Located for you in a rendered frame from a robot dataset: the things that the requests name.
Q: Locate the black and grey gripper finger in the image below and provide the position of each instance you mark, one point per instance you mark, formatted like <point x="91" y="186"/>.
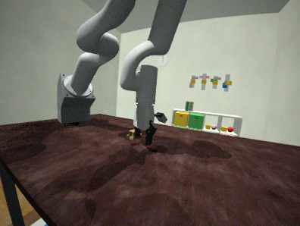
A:
<point x="137" y="132"/>
<point x="148" y="138"/>

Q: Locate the yellow number cube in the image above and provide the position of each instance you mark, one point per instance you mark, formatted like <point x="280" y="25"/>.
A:
<point x="131" y="133"/>

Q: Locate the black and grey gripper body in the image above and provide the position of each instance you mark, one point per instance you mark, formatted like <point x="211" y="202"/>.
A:
<point x="143" y="114"/>

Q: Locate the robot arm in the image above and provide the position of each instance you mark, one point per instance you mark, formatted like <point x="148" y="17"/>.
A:
<point x="90" y="39"/>

